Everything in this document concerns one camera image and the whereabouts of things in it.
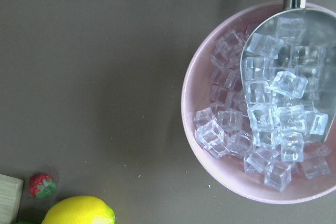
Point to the clear ice cube front left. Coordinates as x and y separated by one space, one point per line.
210 137

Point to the clear ice cube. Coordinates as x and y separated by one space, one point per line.
289 84
278 175
210 137

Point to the pink bowl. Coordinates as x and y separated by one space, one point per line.
229 170

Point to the clear ice cube on top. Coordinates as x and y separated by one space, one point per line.
289 84

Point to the metal ice scoop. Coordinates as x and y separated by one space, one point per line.
320 31

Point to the clear ice cube bottom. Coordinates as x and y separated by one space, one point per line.
278 175

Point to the yellow lemon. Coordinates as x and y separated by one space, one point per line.
80 209

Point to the red strawberry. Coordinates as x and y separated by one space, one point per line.
42 186

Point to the wooden cutting board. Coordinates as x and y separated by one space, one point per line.
11 193

